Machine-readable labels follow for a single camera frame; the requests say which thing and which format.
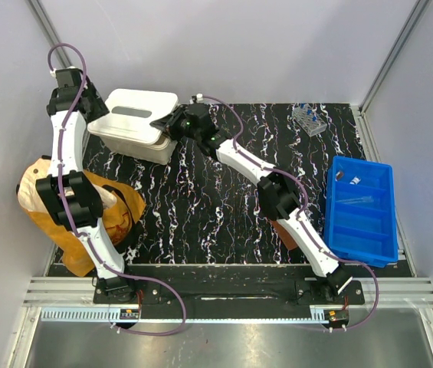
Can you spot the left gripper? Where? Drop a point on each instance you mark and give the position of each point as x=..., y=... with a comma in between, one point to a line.
x=99, y=108

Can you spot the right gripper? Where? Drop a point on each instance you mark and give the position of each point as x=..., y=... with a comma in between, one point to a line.
x=169, y=123

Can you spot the beige plastic bin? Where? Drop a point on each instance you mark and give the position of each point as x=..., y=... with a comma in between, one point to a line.
x=159, y=152

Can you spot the white plastic lid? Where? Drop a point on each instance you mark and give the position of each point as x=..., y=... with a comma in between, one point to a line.
x=131, y=113

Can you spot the white capped tube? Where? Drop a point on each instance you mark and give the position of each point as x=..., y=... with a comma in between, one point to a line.
x=355, y=180

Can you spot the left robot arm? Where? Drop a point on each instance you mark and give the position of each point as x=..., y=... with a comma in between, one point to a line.
x=68, y=195

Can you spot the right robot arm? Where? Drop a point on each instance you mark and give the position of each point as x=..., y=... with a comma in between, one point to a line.
x=280, y=195

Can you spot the cloth bag with items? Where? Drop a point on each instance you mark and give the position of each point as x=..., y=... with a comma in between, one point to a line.
x=123, y=208

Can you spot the clear test tube rack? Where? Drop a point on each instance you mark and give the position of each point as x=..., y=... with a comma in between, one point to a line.
x=305, y=121

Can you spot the blue compartment tray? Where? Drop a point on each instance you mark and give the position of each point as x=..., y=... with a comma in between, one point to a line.
x=367, y=232

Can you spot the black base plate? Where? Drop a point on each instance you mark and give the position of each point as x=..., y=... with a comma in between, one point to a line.
x=294, y=283

